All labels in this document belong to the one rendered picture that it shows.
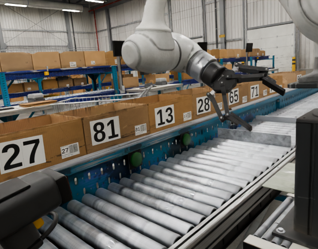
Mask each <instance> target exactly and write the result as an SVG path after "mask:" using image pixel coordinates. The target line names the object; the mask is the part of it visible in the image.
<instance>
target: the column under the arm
mask: <svg viewBox="0 0 318 249"><path fill-rule="evenodd" d="M272 235H273V236H276V237H279V238H282V239H284V240H287V241H290V242H293V243H295V244H298V245H301V246H304V247H307V248H309V249H318V108H315V109H313V110H311V111H309V112H307V113H306V114H304V115H302V116H300V117H299V118H297V119H296V141H295V186H294V206H293V207H292V208H291V210H290V211H289V212H288V213H287V214H286V216H285V217H284V218H283V219H282V221H281V222H280V223H279V224H278V225H277V227H276V228H275V229H274V230H273V231H272Z"/></svg>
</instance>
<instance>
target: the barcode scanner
mask: <svg viewBox="0 0 318 249"><path fill-rule="evenodd" d="M71 199H72V191H71V189H70V185H69V182H68V179H67V177H66V176H65V175H64V174H61V173H59V172H56V171H54V170H52V169H49V168H48V169H45V170H43V171H41V172H38V171H36V172H32V173H30V174H28V175H26V176H24V177H22V178H18V177H16V178H13V179H11V180H9V181H7V182H5V183H2V184H0V245H1V246H2V248H3V249H39V248H40V247H41V246H42V245H43V239H41V238H40V233H39V231H38V229H39V228H41V227H42V226H43V224H44V221H43V219H42V217H43V216H45V215H46V214H48V213H50V212H51V211H53V210H55V209H56V208H58V207H59V206H60V205H61V204H65V203H67V202H68V201H70V200H71Z"/></svg>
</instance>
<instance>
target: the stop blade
mask: <svg viewBox="0 0 318 249"><path fill-rule="evenodd" d="M218 138H223V139H230V140H238V141H245V142H253V143H260V144H268V145H275V146H283V147H291V135H284V134H274V133H264V132H255V131H245V130H236V129H226V128H218Z"/></svg>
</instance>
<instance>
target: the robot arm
mask: <svg viewBox="0 0 318 249"><path fill-rule="evenodd" d="M166 2H167V0H147V1H146V4H145V9H144V14H143V19H142V22H141V23H140V25H139V26H138V27H136V28H135V33H134V34H133V35H131V36H129V37H128V38H127V39H126V40H125V42H124V43H123V45H122V50H121V54H122V58H123V60H124V62H125V64H126V65H127V66H128V67H129V68H131V69H133V70H135V71H139V72H144V73H162V72H166V71H175V72H179V73H186V74H188V75H189V76H190V77H192V78H193V79H195V80H196V81H198V82H199V83H204V84H206V85H207V86H209V87H210V88H212V89H213V90H212V91H211V92H208V93H207V94H206V95H207V98H208V99H209V100H210V101H211V102H212V104H213V106H214V109H215V111H216V113H217V115H218V117H219V120H220V122H222V123H223V122H224V121H225V120H228V121H231V122H232V123H234V124H235V125H239V124H240V125H242V126H243V127H244V128H246V129H247V130H249V131H252V126H251V125H250V124H248V123H247V122H245V121H244V120H243V119H241V118H240V117H239V116H237V115H236V114H234V113H233V112H231V113H230V112H229V106H228V101H227V95H226V93H230V92H231V91H232V89H233V88H234V87H236V86H237V84H238V83H242V82H256V81H262V84H264V85H265V86H267V87H269V88H270V89H272V90H274V91H275V92H277V93H278V94H280V95H282V96H284V95H285V89H284V88H282V87H281V86H279V85H277V84H276V80H274V79H272V78H271V77H269V76H268V73H269V68H267V67H258V66H249V65H242V64H240V63H238V62H236V63H235V66H234V67H233V68H232V70H229V69H227V68H226V67H225V66H223V65H221V64H220V63H218V62H217V59H216V58H215V57H213V56H212V55H210V54H208V53H207V52H206V51H204V50H202V49H201V47H200V46H199V45H198V44H197V43H195V42H194V41H193V40H191V39H189V38H188V37H186V36H184V35H182V34H179V33H174V32H171V30H170V29H169V27H168V26H167V24H166V22H165V18H164V11H165V6H166ZM279 2H280V3H281V5H282V6H283V8H284V9H285V11H286V12H287V13H288V15H289V16H290V18H291V19H292V21H293V23H294V24H295V26H296V27H297V29H298V30H299V31H300V32H301V33H302V34H303V35H304V36H305V37H307V38H308V39H310V40H312V41H313V42H314V49H315V60H314V70H313V71H312V72H311V73H309V74H306V75H303V76H300V77H299V78H298V83H316V82H318V0H279ZM235 72H243V73H251V74H247V75H241V74H235ZM215 93H221V94H222V98H223V104H224V110H225V115H222V113H221V111H220V108H219V106H218V104H217V102H216V100H215Z"/></svg>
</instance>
